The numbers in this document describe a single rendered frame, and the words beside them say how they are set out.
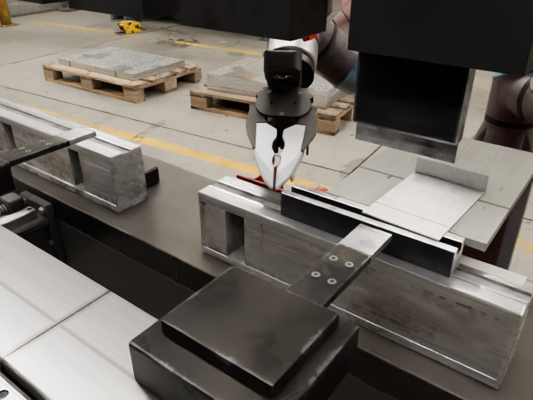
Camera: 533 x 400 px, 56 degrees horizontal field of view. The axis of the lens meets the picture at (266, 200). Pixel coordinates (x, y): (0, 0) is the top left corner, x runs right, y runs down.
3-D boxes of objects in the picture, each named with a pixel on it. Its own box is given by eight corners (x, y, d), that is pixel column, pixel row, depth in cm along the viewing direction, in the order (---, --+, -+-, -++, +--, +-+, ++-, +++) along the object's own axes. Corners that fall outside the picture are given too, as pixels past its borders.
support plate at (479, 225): (542, 162, 68) (545, 155, 67) (485, 252, 49) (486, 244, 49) (414, 132, 77) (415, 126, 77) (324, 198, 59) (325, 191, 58)
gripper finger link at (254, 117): (279, 158, 63) (285, 105, 68) (279, 149, 62) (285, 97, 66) (243, 155, 64) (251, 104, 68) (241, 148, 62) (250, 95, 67)
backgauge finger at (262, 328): (431, 267, 48) (440, 221, 46) (268, 478, 30) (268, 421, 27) (323, 226, 54) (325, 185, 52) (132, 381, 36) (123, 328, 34)
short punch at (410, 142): (458, 159, 46) (479, 55, 42) (450, 167, 45) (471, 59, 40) (360, 136, 52) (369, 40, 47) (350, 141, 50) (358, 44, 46)
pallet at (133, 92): (202, 81, 461) (201, 65, 454) (136, 103, 403) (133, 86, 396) (113, 63, 521) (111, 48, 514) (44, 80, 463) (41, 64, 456)
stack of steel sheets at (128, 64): (185, 65, 453) (185, 59, 450) (133, 81, 408) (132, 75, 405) (111, 51, 502) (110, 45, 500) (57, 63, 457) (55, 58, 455)
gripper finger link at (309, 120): (314, 159, 63) (318, 105, 67) (314, 151, 61) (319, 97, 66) (276, 156, 63) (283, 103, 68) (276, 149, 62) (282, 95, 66)
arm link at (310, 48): (319, 28, 71) (261, 26, 72) (316, 51, 69) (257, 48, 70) (317, 67, 78) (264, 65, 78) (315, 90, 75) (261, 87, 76)
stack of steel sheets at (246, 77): (358, 86, 394) (360, 71, 389) (327, 109, 346) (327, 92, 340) (247, 71, 437) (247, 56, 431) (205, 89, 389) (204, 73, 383)
